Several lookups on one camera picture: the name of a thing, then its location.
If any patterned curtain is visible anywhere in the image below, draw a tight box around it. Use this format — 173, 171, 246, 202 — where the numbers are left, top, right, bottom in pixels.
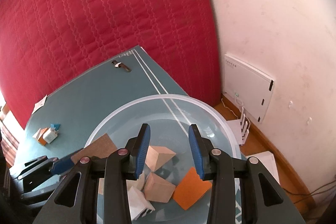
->
0, 105, 21, 161

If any thin wooden square tile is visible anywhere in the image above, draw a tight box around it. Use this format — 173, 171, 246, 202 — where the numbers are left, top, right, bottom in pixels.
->
71, 133, 118, 165

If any paper slip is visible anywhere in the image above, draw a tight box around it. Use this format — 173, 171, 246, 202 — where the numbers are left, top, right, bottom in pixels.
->
31, 95, 48, 115

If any brown wooden block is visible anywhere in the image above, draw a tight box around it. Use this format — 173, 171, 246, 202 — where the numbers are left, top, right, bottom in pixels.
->
144, 173, 176, 203

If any white charger plug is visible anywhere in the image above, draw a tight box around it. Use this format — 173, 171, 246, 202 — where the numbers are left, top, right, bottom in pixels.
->
43, 127, 59, 144

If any small wooden wedge block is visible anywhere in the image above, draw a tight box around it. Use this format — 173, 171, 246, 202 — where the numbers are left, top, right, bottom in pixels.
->
145, 145, 176, 172

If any white router with antennas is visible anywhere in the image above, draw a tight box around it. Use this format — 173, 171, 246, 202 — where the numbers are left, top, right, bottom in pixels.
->
227, 106, 250, 146

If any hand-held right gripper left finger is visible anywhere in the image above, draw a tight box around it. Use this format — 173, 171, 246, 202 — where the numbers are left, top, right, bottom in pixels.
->
34, 123, 151, 224

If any white cardboard box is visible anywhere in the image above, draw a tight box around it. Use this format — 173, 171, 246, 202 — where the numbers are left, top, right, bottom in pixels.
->
245, 151, 281, 185

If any large white striped wedge block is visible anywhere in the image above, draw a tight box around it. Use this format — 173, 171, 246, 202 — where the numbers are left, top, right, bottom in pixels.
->
127, 174, 155, 221

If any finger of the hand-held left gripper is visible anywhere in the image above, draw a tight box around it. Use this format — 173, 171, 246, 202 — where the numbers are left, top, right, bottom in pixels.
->
17, 149, 84, 180
24, 156, 48, 168

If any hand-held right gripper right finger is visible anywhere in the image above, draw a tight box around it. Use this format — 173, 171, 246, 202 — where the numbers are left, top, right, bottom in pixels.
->
188, 124, 306, 224

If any white wall panel box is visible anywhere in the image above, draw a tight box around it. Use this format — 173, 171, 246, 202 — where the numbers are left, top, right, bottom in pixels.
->
224, 53, 275, 124

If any large orange striped wedge block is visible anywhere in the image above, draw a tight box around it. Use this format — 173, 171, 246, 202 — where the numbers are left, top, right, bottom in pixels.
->
172, 167, 213, 210

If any clear plastic container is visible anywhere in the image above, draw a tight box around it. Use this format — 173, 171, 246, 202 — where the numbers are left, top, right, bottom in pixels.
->
83, 94, 242, 224

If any white cable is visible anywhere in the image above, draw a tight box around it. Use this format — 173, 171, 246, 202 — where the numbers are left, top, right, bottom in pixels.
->
220, 94, 243, 121

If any dark floor cable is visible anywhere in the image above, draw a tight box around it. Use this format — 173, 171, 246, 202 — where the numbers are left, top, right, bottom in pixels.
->
282, 182, 336, 203

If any red quilted blanket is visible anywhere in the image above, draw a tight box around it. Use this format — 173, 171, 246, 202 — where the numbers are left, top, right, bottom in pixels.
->
0, 0, 221, 130

